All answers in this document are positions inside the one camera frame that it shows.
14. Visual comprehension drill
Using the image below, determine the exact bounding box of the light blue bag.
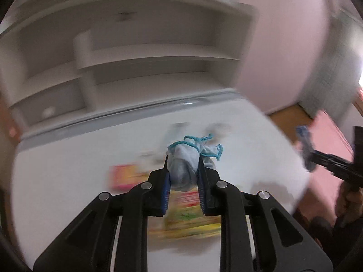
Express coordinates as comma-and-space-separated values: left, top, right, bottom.
167, 134, 223, 192

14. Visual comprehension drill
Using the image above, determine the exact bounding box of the blue silver wrapper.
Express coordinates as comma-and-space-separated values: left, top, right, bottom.
296, 125, 316, 172

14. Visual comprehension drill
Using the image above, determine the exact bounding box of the person's right hand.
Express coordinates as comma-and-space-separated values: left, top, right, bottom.
335, 182, 362, 227

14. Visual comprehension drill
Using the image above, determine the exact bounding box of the bed with pink blanket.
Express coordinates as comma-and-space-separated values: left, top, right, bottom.
298, 111, 353, 222

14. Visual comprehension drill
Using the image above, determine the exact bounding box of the yellow snack package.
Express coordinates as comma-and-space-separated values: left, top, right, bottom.
148, 188, 220, 240

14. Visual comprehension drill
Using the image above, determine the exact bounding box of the red yellow small box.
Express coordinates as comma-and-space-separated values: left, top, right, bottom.
109, 164, 149, 192

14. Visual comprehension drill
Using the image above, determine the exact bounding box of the grey drawer with white knob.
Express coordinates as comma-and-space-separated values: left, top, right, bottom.
15, 79, 86, 126

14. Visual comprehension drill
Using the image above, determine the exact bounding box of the white desk hutch shelf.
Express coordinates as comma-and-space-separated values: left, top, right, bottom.
1, 0, 257, 139

